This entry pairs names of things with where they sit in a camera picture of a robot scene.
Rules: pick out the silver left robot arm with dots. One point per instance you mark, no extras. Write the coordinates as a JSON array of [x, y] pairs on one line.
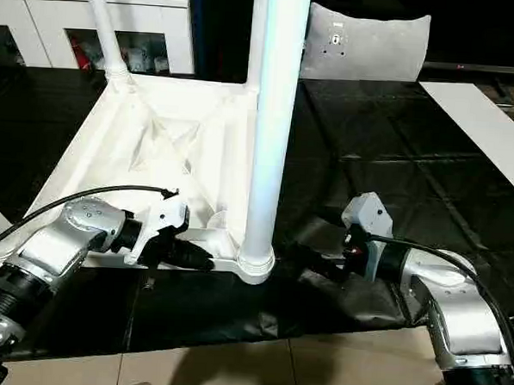
[[51, 251]]

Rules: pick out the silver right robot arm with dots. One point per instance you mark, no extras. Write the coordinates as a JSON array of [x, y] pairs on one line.
[[458, 306]]

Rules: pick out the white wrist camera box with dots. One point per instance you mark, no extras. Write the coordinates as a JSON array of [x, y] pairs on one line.
[[368, 217], [160, 224]]

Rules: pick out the black work mat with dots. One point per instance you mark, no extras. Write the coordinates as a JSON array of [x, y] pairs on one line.
[[397, 157]]

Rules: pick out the white cabinet with glass doors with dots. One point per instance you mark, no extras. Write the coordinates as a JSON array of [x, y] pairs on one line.
[[42, 17]]

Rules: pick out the black screen stand foot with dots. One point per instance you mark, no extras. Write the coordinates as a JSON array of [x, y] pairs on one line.
[[504, 92]]

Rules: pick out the white flat panel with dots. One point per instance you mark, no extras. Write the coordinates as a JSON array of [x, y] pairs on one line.
[[485, 127]]

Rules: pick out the grey pillow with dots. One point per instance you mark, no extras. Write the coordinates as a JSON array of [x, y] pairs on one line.
[[368, 43]]

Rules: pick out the small red bottle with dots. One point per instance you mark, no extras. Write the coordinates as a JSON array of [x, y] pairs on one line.
[[81, 58]]

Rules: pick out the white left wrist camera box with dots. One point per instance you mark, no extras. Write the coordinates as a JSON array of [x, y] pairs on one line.
[[160, 224]]

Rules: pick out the white plastic table top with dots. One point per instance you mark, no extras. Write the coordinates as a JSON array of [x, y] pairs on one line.
[[156, 135]]

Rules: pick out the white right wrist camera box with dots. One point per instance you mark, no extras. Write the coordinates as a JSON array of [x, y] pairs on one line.
[[368, 217]]

